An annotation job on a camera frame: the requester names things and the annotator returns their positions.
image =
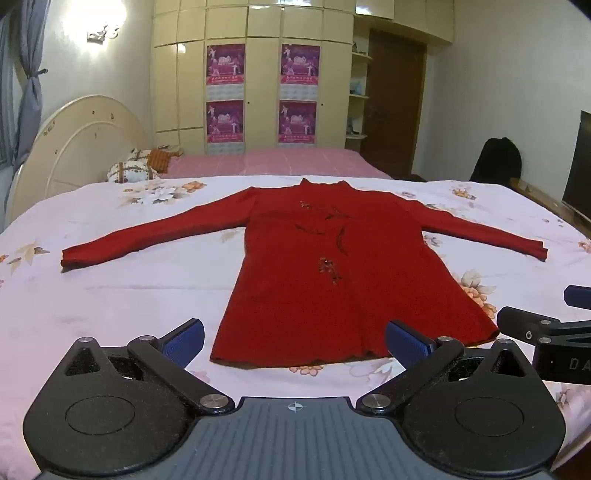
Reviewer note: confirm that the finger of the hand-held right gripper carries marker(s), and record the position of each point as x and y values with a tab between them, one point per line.
579	296
517	321

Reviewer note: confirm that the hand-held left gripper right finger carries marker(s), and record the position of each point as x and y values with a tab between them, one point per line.
408	344

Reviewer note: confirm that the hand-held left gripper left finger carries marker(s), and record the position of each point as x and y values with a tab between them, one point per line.
185	342

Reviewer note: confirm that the red long-sleeved sweater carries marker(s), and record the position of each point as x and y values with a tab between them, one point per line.
323	281

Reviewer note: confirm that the white floral blanket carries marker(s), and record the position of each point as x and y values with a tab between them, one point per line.
120	286

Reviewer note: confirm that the wooden television cabinet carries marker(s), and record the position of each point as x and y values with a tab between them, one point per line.
540	198

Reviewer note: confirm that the black television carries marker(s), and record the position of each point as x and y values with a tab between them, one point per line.
579	166

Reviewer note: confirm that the black backpack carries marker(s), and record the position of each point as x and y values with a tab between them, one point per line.
496	161

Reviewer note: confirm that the white floral pillow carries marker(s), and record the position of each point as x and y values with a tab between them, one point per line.
131	168

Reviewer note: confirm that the orange patterned pillow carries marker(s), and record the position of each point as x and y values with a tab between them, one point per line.
160	159

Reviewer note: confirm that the pink bed sheet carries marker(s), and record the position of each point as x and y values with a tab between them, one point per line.
277	161

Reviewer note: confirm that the cream round headboard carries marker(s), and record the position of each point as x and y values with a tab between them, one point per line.
78	138

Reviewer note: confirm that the brown wooden door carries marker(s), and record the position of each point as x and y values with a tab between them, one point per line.
392	101

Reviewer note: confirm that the cream corner shelf unit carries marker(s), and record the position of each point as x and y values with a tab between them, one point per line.
359	92

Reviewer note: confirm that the grey blue curtain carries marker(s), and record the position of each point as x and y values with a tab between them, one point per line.
27	92

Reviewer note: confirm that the cream wardrobe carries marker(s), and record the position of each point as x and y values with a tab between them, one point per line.
263	32

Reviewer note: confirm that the purple wall calendar poster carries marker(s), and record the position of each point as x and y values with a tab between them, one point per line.
225	121
297	121
300	64
226	64

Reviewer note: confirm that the white wall lamp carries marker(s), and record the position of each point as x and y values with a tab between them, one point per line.
104	33

